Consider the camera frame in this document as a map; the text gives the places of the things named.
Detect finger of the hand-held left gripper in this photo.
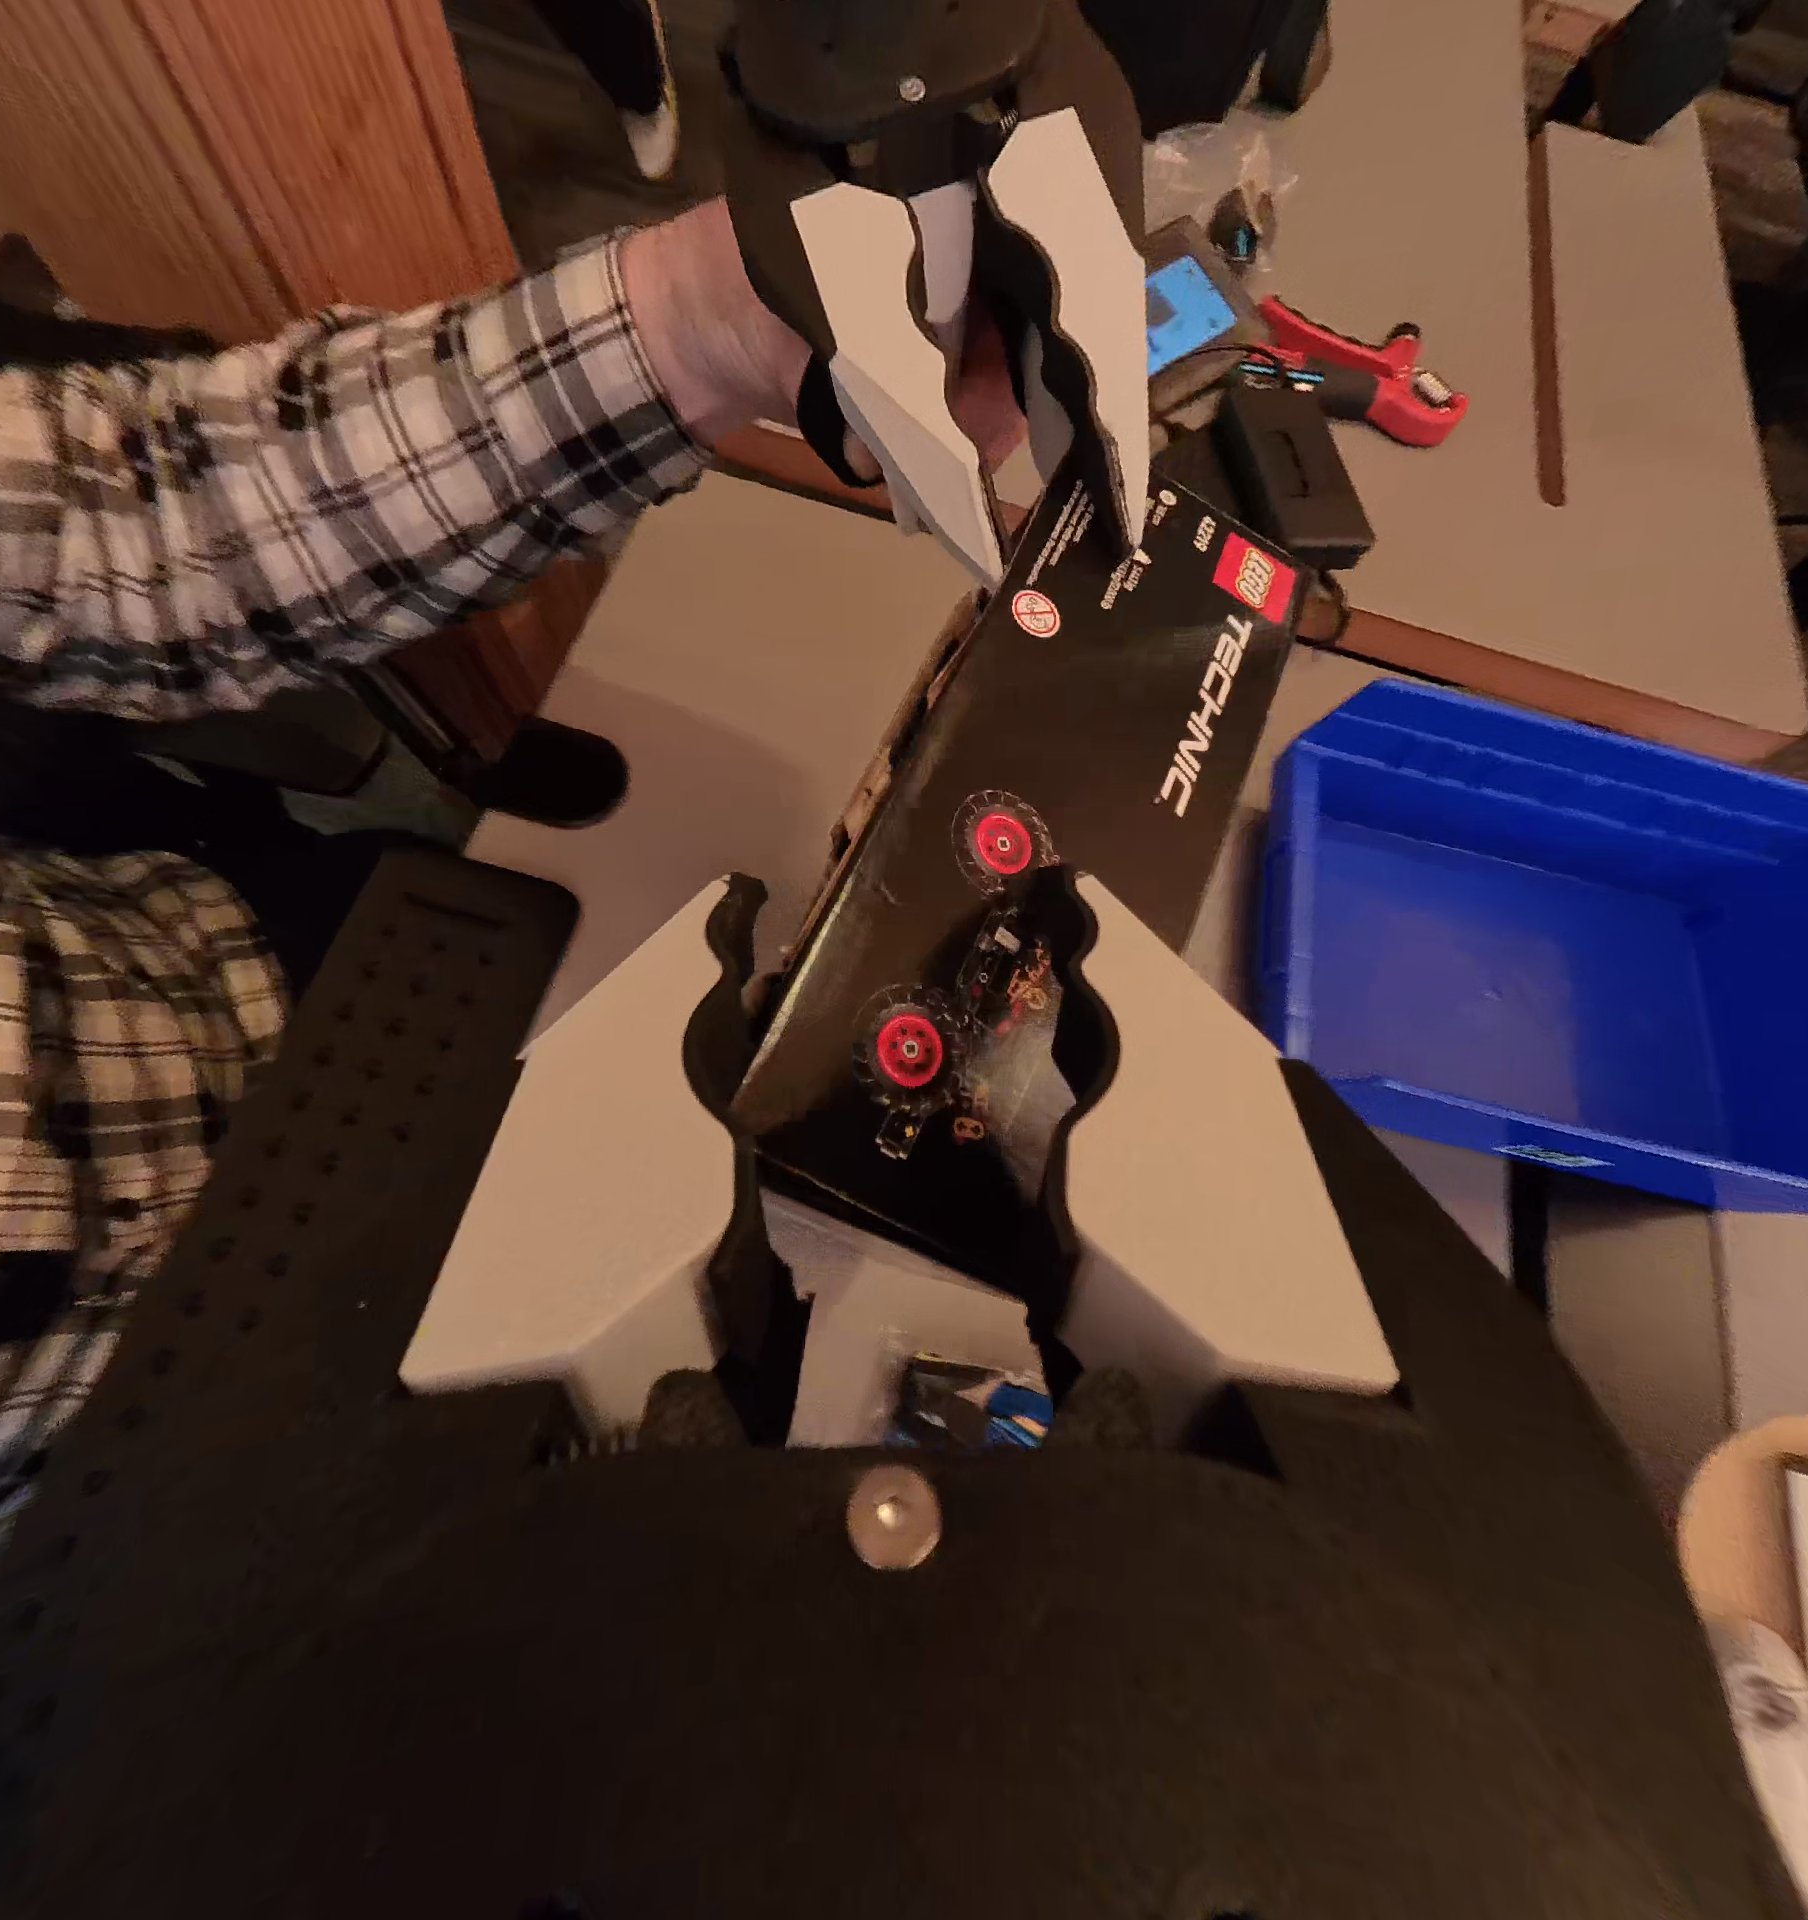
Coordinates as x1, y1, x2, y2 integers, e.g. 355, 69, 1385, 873
787, 179, 1005, 591
977, 102, 1156, 560

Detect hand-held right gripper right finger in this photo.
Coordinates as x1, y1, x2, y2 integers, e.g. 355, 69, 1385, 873
1020, 865, 1401, 1441

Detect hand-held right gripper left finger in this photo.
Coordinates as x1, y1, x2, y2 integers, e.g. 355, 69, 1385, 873
398, 873, 812, 1445

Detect dark toy truck box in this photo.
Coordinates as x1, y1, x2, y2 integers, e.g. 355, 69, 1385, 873
729, 449, 1321, 1281

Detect background desk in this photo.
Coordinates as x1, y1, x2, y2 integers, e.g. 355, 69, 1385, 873
1143, 0, 1808, 739

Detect grey desk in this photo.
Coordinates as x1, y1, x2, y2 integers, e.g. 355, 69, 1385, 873
461, 464, 1808, 1479

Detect person's left hand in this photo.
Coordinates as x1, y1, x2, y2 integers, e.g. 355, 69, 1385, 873
616, 196, 854, 486

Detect device with blue screen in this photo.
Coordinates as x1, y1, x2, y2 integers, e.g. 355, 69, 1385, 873
1142, 217, 1268, 379

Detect small clear bag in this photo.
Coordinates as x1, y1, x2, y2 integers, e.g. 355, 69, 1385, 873
1143, 127, 1304, 278

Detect black dotted mat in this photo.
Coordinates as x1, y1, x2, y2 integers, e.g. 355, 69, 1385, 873
0, 852, 584, 1801

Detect red hand tool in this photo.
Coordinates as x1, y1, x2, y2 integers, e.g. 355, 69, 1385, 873
1253, 291, 1471, 452

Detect blue storage bin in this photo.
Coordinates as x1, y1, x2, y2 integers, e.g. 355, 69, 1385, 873
1246, 678, 1808, 1225

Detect person's black shoe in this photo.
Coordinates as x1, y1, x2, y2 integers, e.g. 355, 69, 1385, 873
435, 717, 632, 830

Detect person's plaid clothing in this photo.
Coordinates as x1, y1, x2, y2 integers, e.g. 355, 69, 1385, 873
0, 833, 294, 1628

